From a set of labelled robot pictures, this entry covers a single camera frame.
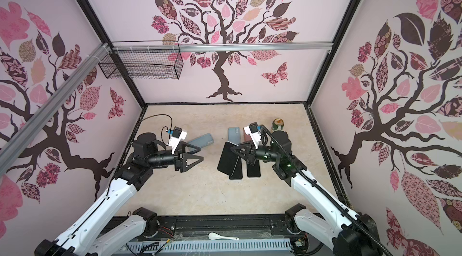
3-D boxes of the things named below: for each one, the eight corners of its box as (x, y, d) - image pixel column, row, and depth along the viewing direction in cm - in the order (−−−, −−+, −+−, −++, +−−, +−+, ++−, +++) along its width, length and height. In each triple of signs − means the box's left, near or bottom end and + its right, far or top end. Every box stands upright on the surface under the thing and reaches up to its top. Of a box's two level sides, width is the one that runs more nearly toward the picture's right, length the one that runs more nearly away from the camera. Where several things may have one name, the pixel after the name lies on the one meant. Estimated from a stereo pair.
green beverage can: (270, 135, 106) (273, 124, 97) (269, 129, 109) (272, 118, 100) (280, 135, 106) (284, 124, 97) (279, 129, 109) (282, 118, 100)
